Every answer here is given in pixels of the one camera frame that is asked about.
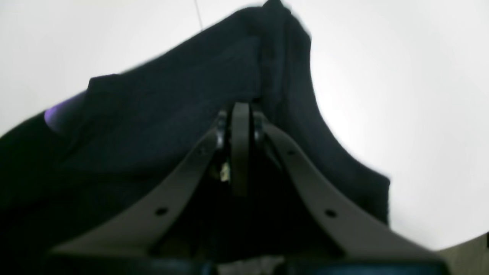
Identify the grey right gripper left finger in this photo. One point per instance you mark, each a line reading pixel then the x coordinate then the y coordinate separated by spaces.
pixel 135 232

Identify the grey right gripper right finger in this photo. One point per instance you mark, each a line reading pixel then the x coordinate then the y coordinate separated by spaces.
pixel 359 235

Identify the black T-shirt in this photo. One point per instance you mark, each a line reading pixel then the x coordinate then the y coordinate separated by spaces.
pixel 77 164

